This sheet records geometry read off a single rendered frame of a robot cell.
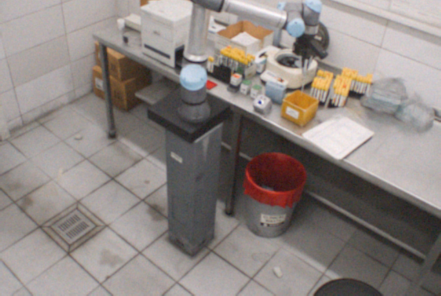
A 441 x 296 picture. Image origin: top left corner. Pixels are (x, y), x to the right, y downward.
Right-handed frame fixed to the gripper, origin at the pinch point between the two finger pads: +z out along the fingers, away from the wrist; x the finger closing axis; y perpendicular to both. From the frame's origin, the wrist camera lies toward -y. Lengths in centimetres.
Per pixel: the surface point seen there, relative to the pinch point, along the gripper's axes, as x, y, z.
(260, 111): 13.2, 13.7, 23.5
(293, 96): -3.0, 5.5, 18.2
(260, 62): -18.9, 38.9, 18.7
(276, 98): -0.2, 13.7, 22.3
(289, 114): 6.9, 1.0, 22.1
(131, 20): -5, 138, 21
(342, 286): 56, -64, 48
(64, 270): 111, 66, 113
